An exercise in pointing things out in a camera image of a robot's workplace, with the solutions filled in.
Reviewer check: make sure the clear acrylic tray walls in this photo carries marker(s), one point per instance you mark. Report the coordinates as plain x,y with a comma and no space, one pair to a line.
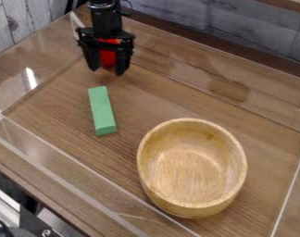
84,174

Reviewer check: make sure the green rectangular block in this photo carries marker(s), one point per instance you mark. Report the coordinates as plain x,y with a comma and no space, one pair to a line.
104,120

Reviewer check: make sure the wooden bowl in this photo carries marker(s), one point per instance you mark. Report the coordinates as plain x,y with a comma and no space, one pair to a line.
192,166

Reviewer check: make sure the black metal bracket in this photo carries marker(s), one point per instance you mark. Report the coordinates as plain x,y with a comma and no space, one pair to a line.
34,225

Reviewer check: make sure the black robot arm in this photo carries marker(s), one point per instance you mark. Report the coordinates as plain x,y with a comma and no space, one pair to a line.
106,18

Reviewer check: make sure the red felt fruit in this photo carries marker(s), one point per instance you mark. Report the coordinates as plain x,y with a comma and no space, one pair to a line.
108,56

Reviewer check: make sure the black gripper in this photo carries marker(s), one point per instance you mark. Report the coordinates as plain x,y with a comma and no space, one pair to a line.
90,45

